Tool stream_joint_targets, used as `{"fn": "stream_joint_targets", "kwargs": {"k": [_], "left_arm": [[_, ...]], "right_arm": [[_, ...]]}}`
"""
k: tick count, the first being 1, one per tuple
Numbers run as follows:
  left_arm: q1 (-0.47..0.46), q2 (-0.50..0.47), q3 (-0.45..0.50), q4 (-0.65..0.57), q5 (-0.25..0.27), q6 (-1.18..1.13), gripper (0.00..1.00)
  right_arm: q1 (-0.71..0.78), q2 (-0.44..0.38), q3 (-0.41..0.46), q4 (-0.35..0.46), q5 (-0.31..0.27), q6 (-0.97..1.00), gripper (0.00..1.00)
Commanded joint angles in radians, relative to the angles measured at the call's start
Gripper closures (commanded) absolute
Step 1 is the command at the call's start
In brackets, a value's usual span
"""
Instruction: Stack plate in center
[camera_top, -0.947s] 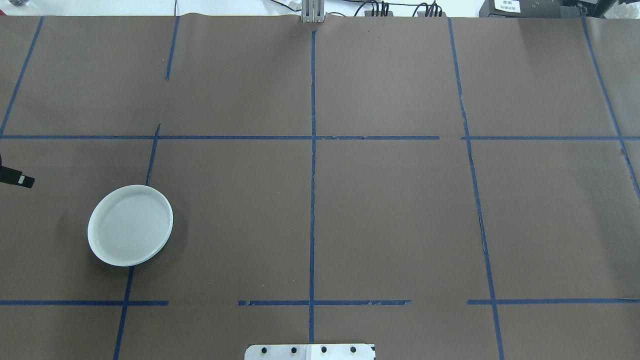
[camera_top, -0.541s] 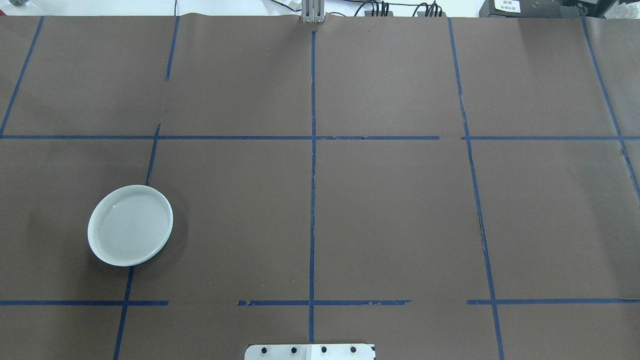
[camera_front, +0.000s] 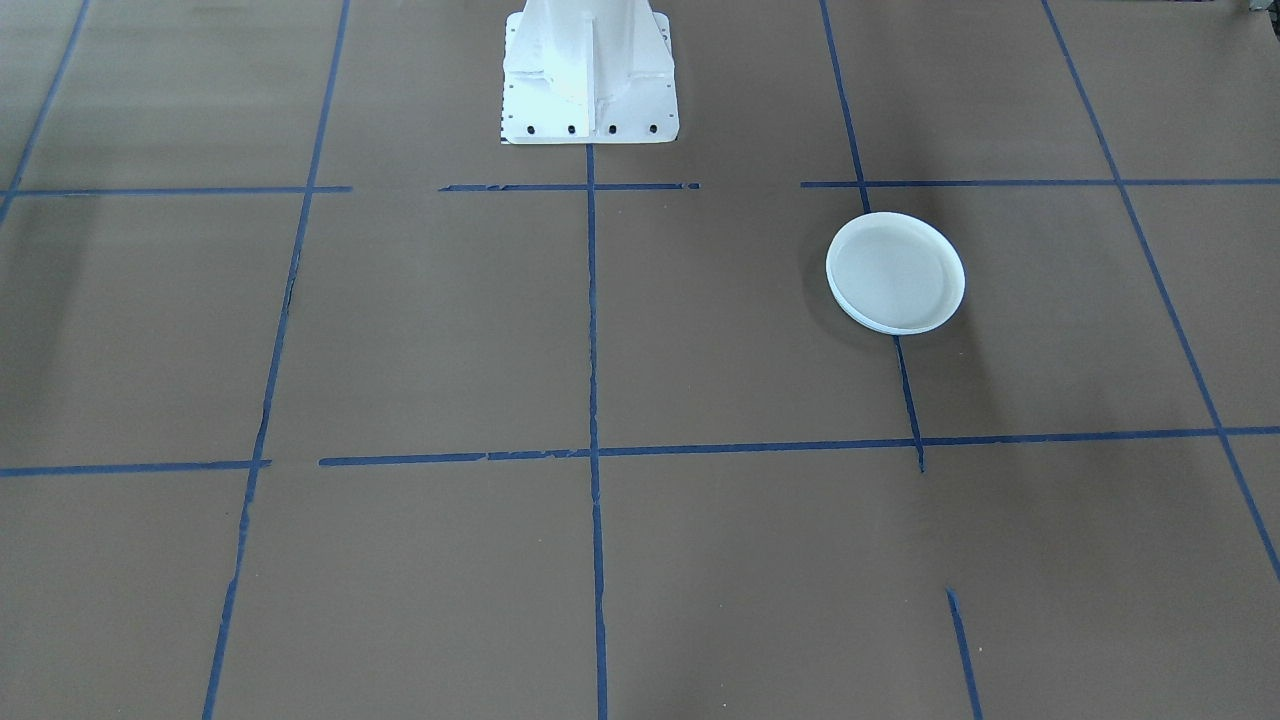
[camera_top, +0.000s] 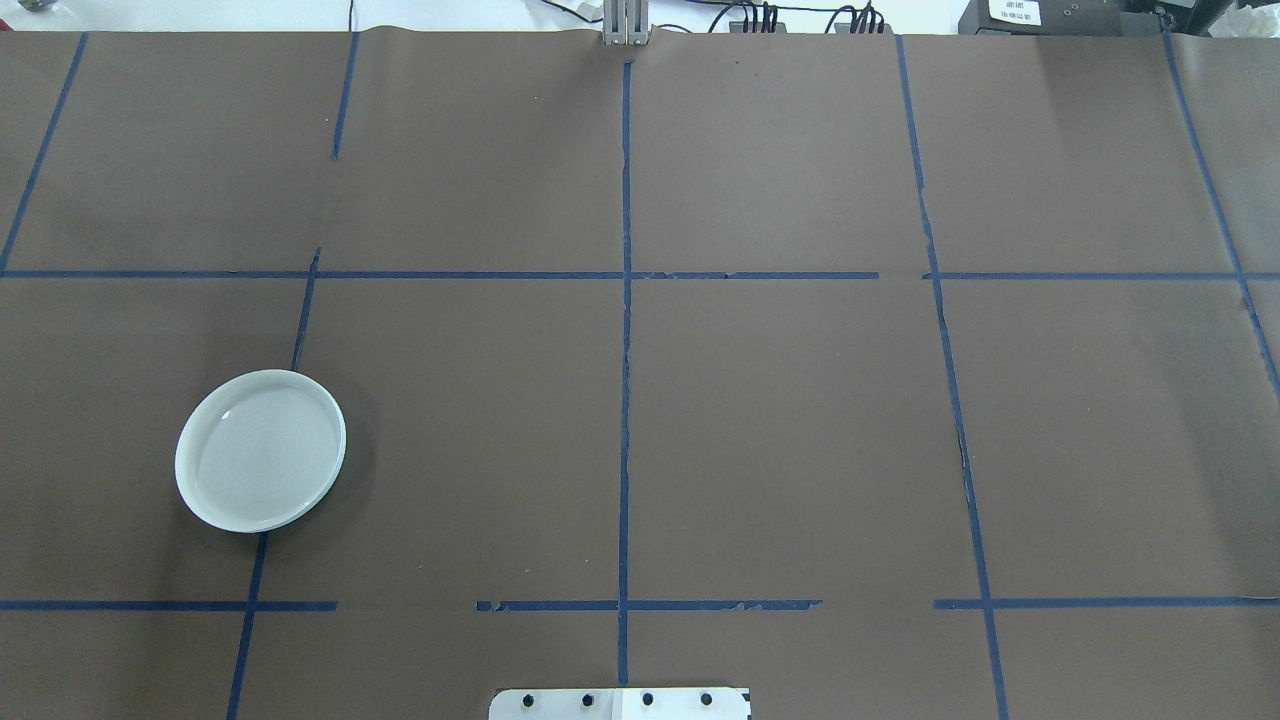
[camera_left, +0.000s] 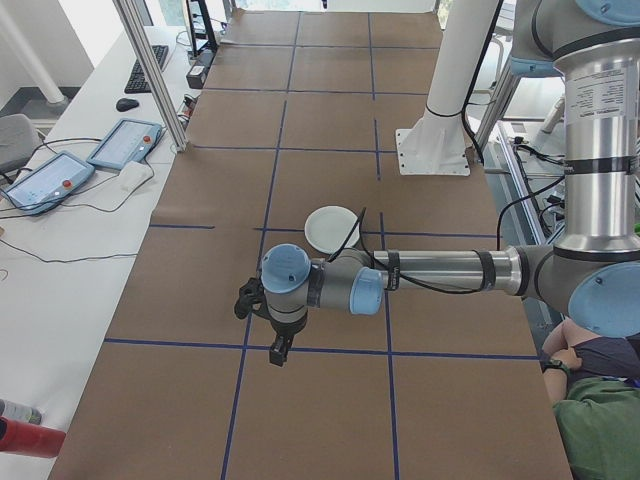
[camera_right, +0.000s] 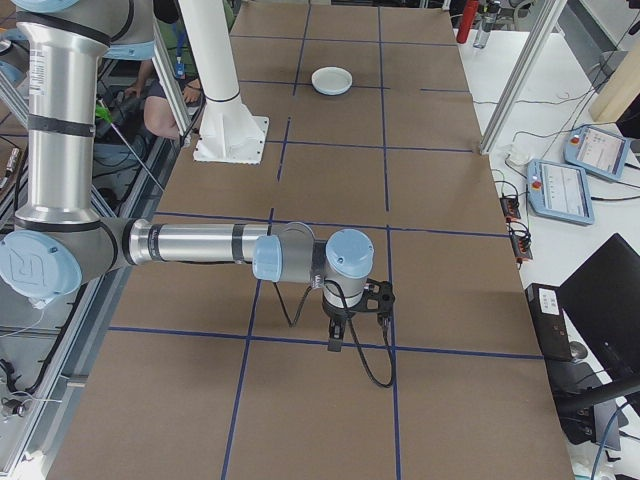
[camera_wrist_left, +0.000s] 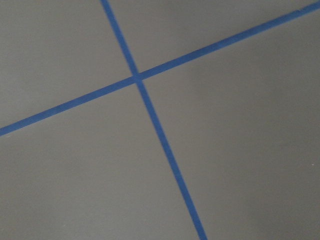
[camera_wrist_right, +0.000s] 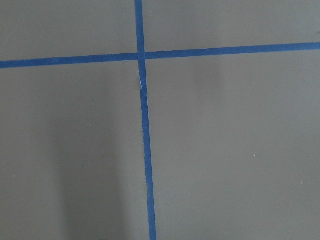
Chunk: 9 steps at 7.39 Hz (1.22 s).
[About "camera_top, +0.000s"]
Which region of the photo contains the white pedestal column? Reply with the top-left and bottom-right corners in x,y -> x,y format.
488,687 -> 751,720

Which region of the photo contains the white side desk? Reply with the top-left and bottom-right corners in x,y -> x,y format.
0,0 -> 961,34

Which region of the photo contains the black electronics box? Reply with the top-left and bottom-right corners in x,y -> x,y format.
958,0 -> 1171,37

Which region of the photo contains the light blue round plate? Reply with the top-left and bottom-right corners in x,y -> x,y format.
178,371 -> 347,533
180,372 -> 348,534

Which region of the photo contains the white round plate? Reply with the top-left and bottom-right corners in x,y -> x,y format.
175,369 -> 345,531

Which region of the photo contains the aluminium profile post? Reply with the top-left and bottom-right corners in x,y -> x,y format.
602,0 -> 652,48

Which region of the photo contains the white crumpled sheet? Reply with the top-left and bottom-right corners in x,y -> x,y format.
1225,0 -> 1280,39

